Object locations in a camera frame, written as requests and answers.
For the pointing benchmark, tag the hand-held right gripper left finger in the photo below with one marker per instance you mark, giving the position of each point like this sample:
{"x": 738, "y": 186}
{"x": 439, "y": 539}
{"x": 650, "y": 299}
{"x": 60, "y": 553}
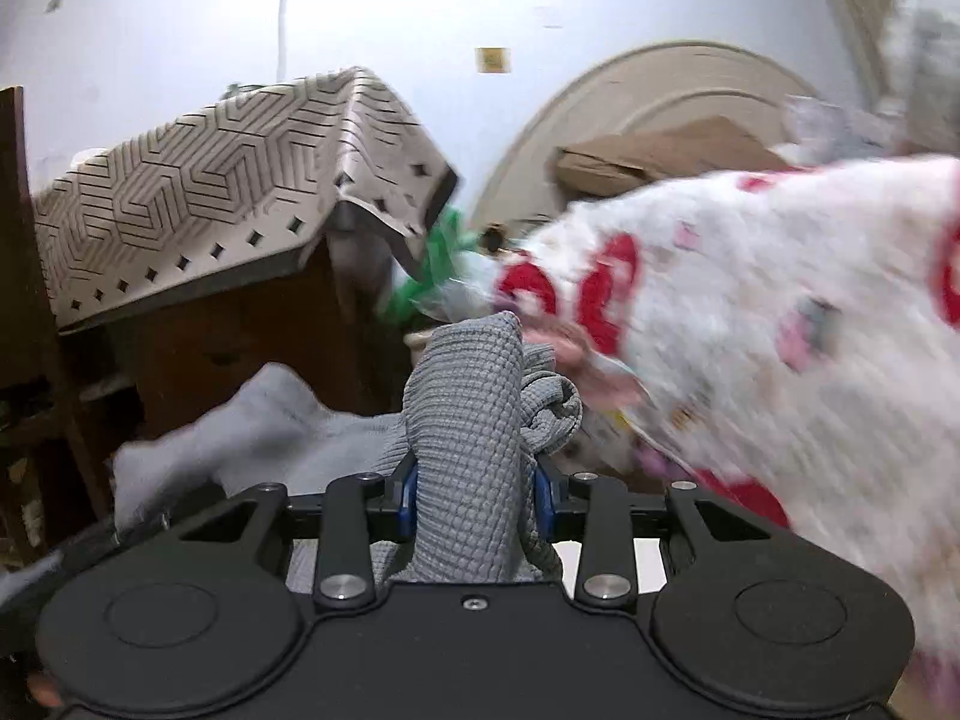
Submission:
{"x": 406, "y": 502}

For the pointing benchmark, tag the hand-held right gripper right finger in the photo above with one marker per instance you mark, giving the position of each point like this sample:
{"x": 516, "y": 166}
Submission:
{"x": 541, "y": 502}

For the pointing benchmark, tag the grey waffle shirt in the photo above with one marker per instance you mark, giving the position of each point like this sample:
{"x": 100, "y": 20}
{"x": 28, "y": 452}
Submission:
{"x": 465, "y": 420}

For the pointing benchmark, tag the grey plush toy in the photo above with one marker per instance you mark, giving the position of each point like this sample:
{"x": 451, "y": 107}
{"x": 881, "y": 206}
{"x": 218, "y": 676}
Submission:
{"x": 592, "y": 382}

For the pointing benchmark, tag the wooden drawer cabinet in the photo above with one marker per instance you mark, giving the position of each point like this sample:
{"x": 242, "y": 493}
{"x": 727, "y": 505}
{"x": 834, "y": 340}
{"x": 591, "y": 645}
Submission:
{"x": 247, "y": 345}

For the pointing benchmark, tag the green plastic bag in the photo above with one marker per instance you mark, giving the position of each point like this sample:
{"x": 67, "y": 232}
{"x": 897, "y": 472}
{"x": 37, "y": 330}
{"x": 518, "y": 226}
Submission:
{"x": 442, "y": 255}

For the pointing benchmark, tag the strawberry print quilt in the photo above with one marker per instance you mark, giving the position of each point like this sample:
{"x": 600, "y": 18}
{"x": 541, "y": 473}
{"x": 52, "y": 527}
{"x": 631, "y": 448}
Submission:
{"x": 787, "y": 315}

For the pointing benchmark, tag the geometric patterned tablecloth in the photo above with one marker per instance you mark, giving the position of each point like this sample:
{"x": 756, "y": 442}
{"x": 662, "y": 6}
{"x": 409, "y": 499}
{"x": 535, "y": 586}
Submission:
{"x": 210, "y": 187}

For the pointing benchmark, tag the brown cardboard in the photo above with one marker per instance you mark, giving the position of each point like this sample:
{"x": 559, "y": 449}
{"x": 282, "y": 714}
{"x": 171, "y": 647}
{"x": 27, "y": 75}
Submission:
{"x": 660, "y": 150}

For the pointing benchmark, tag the dark wooden chair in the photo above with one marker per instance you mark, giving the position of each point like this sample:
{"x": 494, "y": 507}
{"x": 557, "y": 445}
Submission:
{"x": 15, "y": 240}

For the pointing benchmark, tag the white fluffy cloth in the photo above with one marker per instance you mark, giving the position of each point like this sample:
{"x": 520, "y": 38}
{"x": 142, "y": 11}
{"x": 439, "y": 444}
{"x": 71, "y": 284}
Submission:
{"x": 922, "y": 52}

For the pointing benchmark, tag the beige bed frame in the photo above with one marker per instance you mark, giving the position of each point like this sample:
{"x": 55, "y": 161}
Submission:
{"x": 600, "y": 97}

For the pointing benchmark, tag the yellow wall sticker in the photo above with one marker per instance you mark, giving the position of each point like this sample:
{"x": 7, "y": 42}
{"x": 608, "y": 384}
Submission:
{"x": 493, "y": 60}

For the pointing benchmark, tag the beige door frame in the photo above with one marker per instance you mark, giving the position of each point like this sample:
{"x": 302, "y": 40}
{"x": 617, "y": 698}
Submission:
{"x": 855, "y": 0}

